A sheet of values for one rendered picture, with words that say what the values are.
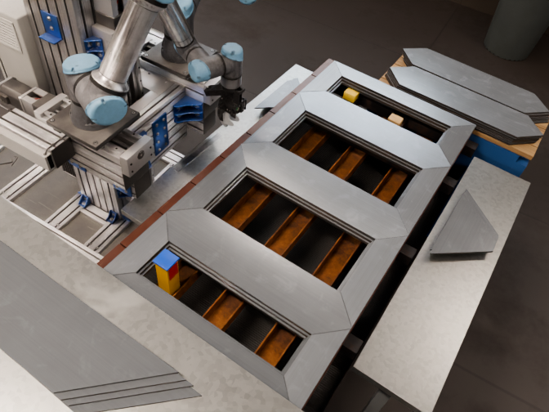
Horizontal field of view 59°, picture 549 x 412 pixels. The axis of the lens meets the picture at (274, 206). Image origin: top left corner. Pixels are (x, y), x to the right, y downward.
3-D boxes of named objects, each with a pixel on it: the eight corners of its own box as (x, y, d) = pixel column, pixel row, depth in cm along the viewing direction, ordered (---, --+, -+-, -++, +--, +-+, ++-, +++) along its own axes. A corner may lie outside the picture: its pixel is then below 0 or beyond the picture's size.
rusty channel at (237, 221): (364, 100, 252) (367, 91, 249) (134, 347, 157) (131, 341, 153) (350, 93, 255) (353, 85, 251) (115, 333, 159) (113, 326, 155)
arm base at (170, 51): (153, 54, 197) (150, 32, 190) (176, 38, 206) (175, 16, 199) (184, 68, 194) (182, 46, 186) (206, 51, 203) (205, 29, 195)
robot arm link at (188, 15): (160, 37, 188) (157, 3, 178) (167, 19, 197) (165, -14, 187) (191, 41, 189) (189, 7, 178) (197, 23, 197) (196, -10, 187)
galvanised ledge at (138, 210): (326, 83, 262) (328, 78, 260) (160, 239, 187) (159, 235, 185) (295, 69, 268) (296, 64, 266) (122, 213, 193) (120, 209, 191)
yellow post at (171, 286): (180, 290, 171) (177, 260, 156) (171, 301, 168) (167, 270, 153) (169, 283, 172) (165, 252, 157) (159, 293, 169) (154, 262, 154)
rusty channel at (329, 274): (438, 134, 240) (441, 127, 237) (237, 425, 145) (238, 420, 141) (422, 127, 243) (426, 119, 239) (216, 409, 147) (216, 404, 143)
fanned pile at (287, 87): (316, 87, 254) (318, 80, 251) (274, 125, 232) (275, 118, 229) (296, 77, 258) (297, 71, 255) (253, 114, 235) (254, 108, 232)
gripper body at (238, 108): (234, 120, 185) (235, 94, 176) (216, 110, 187) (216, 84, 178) (246, 110, 189) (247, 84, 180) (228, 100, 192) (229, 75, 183)
